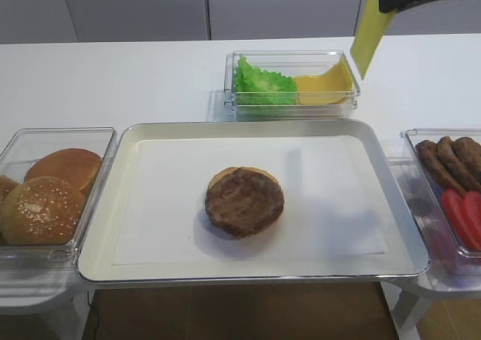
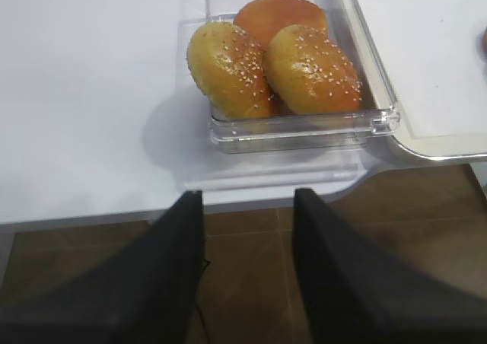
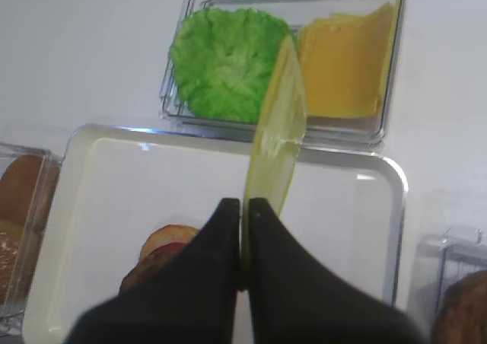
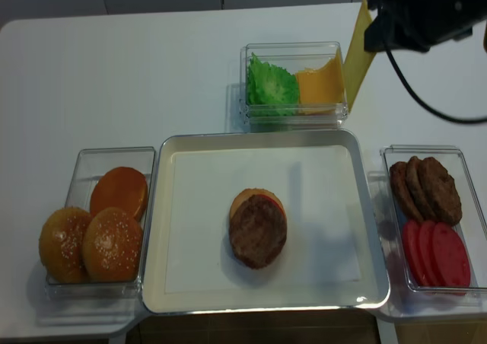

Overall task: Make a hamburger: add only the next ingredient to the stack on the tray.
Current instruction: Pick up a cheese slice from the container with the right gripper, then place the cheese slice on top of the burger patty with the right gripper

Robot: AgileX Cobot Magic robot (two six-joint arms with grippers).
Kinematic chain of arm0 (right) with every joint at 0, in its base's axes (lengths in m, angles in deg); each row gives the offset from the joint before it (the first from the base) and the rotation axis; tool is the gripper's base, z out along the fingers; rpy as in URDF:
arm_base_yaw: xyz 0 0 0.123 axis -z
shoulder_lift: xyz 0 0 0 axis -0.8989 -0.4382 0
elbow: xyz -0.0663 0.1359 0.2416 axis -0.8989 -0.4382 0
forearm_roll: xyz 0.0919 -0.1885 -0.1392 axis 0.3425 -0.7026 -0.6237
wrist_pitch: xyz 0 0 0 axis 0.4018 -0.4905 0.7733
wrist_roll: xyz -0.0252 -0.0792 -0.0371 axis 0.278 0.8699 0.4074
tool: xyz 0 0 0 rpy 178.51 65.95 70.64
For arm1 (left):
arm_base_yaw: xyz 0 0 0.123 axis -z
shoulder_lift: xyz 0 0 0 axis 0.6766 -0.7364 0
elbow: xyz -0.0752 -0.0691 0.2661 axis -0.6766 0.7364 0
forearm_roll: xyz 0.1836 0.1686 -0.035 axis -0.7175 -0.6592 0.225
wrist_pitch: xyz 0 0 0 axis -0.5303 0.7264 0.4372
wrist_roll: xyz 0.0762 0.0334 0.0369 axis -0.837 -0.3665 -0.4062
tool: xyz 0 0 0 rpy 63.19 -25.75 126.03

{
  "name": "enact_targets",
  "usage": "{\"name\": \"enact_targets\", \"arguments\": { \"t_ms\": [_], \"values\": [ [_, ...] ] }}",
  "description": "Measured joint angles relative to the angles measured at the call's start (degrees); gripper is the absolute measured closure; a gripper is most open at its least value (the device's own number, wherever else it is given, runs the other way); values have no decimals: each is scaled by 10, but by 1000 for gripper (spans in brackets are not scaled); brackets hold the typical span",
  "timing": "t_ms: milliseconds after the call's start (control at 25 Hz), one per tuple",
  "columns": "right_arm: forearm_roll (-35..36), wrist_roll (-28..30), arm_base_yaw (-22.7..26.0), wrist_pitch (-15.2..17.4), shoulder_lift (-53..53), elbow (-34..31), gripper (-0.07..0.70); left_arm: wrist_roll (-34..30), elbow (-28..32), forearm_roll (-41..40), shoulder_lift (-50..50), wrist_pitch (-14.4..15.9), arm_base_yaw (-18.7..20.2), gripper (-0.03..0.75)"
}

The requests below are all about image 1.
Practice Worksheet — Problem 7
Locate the yellow cheese slice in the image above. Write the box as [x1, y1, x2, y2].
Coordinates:
[350, 0, 396, 80]
[294, 62, 354, 105]

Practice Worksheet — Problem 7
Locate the clear lettuce cheese container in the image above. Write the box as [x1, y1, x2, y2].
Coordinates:
[224, 50, 360, 121]

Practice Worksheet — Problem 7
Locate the green lettuce leaf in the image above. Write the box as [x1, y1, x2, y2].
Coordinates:
[234, 56, 298, 105]

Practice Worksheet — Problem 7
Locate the left meat patty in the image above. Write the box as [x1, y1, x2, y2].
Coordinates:
[415, 140, 467, 196]

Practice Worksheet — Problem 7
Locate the right meat patty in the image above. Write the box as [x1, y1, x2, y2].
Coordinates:
[453, 137, 481, 181]

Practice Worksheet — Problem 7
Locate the clear patty tomato container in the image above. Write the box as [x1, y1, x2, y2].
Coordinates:
[401, 129, 480, 275]

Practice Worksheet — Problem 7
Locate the middle meat patty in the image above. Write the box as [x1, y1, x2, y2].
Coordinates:
[437, 136, 480, 192]

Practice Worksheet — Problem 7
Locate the middle red tomato slice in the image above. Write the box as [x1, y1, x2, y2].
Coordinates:
[462, 191, 480, 247]

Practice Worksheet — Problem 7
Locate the red tomato slice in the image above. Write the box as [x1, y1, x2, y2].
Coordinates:
[462, 191, 480, 247]
[441, 190, 480, 251]

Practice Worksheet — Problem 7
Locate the left red tomato slice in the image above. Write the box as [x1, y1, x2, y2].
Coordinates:
[441, 190, 480, 251]

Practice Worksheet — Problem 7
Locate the bottom bun half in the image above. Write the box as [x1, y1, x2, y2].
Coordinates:
[207, 166, 280, 189]

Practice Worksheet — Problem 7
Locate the brown meat patty on bun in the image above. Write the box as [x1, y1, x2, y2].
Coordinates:
[204, 167, 285, 238]

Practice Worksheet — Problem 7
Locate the silver metal baking tray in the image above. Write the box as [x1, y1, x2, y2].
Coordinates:
[77, 120, 430, 286]

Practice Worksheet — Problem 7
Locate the white paper sheet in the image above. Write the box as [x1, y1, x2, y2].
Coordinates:
[113, 136, 387, 265]

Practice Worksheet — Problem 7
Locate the plain brown bun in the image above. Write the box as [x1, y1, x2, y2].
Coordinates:
[24, 148, 102, 196]

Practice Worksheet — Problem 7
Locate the clear bun container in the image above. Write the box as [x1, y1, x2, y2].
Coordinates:
[1, 127, 116, 269]

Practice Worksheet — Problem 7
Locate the sesame top bun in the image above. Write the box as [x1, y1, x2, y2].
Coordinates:
[1, 176, 86, 245]

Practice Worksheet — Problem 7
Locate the partly hidden bun left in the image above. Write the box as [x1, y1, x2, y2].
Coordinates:
[0, 175, 19, 203]

